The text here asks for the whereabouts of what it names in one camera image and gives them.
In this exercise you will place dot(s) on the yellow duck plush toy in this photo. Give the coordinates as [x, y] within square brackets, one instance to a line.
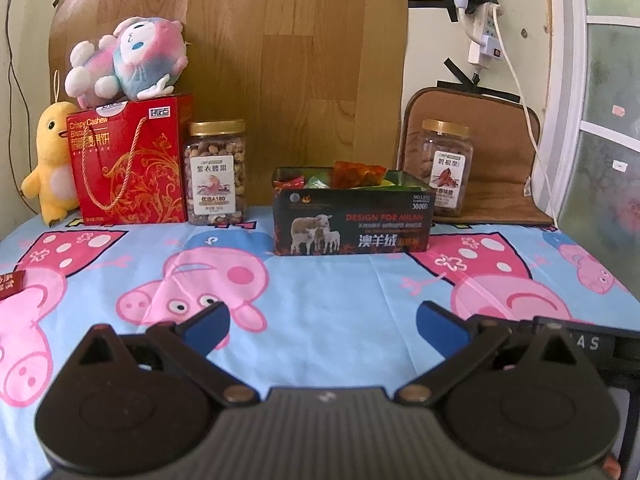
[50, 160]

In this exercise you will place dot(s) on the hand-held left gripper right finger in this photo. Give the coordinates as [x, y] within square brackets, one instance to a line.
[440, 324]

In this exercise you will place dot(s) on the clear nut jar white label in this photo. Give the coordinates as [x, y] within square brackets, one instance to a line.
[216, 180]

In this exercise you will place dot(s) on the wooden board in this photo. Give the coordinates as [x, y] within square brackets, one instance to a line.
[300, 60]

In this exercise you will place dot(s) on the small green snack packet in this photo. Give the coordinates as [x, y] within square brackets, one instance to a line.
[319, 182]

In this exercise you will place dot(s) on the cartoon pig printed blanket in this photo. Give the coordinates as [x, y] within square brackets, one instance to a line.
[325, 285]

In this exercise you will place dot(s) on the brown seat cushion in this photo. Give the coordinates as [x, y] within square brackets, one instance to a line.
[500, 160]

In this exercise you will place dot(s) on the frosted glass window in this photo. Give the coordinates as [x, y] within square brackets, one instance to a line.
[605, 110]

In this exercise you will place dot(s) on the dark red packet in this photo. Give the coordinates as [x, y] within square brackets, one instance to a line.
[10, 284]

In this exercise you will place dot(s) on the clear jar with gold lid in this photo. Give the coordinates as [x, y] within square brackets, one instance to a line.
[447, 170]

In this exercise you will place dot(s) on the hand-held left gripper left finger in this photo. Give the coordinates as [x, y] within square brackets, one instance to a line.
[207, 329]

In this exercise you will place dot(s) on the white power strip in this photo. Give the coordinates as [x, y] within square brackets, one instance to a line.
[485, 30]

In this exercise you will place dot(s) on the orange red snack packet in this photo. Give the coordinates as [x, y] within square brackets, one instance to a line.
[357, 174]

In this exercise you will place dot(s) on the black box with sheep print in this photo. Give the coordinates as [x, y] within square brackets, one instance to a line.
[350, 225]

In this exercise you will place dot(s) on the red gift box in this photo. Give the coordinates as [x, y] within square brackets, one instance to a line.
[130, 160]

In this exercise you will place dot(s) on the pink and blue plush toy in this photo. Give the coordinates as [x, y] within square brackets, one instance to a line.
[130, 55]

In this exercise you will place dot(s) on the small red snack packet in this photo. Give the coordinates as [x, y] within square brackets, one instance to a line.
[291, 183]

